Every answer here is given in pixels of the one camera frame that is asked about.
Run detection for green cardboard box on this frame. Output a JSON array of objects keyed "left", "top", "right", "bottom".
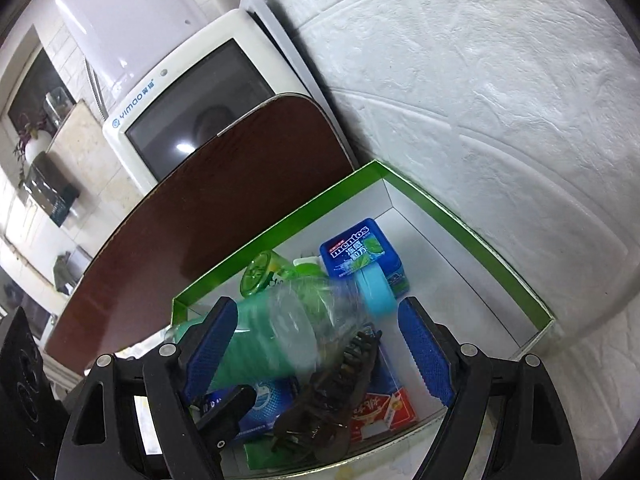
[{"left": 170, "top": 159, "right": 557, "bottom": 478}]

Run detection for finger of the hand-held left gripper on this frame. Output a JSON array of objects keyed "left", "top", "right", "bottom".
[{"left": 192, "top": 384, "right": 257, "bottom": 450}]

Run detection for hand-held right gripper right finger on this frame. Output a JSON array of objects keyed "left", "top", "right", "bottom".
[{"left": 397, "top": 296, "right": 583, "bottom": 480}]

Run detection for black scissors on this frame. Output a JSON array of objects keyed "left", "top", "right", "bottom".
[{"left": 272, "top": 329, "right": 383, "bottom": 463}]

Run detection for white green mosquito repellent plug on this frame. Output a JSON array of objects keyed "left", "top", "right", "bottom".
[{"left": 240, "top": 250, "right": 331, "bottom": 302}]

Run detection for white flat panel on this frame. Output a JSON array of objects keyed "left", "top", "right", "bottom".
[{"left": 239, "top": 0, "right": 373, "bottom": 171}]

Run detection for brown wooden board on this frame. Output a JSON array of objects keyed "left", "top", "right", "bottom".
[{"left": 45, "top": 92, "right": 361, "bottom": 366}]

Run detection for giraffe printed cloth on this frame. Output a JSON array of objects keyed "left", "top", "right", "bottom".
[{"left": 115, "top": 325, "right": 556, "bottom": 480}]

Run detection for plastic bottle with green label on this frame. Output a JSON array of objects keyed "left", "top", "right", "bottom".
[{"left": 170, "top": 267, "right": 398, "bottom": 396}]

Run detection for small green box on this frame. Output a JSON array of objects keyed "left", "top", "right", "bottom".
[{"left": 244, "top": 437, "right": 301, "bottom": 474}]

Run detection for white water purifier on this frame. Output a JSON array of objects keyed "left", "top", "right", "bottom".
[{"left": 52, "top": 0, "right": 211, "bottom": 86}]

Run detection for blue medicine box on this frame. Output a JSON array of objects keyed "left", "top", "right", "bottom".
[{"left": 200, "top": 377, "right": 301, "bottom": 443}]

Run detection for white vase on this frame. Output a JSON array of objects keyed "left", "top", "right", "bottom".
[{"left": 22, "top": 137, "right": 49, "bottom": 167}]

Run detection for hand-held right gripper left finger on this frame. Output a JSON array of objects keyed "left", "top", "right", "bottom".
[{"left": 54, "top": 296, "right": 240, "bottom": 480}]

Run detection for blue red card pack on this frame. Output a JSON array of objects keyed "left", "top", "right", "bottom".
[{"left": 347, "top": 325, "right": 418, "bottom": 443}]

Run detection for blue mint box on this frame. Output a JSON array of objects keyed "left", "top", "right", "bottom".
[{"left": 319, "top": 217, "right": 412, "bottom": 297}]

